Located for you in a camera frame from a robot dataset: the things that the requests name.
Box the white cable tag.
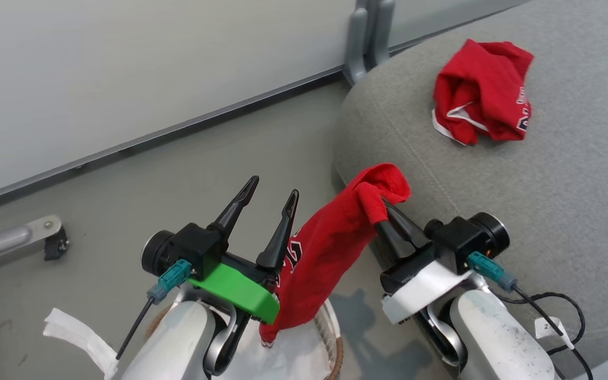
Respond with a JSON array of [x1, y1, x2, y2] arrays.
[[534, 316, 562, 350]]

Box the black caster wheel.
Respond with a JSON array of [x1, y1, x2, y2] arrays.
[[43, 238, 70, 262]]

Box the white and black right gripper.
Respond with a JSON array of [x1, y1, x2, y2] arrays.
[[375, 203, 474, 324]]

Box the red jersey with number 23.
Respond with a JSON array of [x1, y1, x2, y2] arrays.
[[259, 162, 412, 347]]

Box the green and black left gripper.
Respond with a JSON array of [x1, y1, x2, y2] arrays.
[[188, 175, 300, 325]]

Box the grey partition bottom rail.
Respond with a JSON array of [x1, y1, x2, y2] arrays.
[[0, 65, 348, 213]]

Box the grey fabric sofa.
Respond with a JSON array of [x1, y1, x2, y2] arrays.
[[332, 0, 608, 380]]

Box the black cable teal plug left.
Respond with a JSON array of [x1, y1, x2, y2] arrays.
[[115, 258, 193, 362]]

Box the grey metal partition foot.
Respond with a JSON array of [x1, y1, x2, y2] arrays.
[[0, 214, 63, 273]]

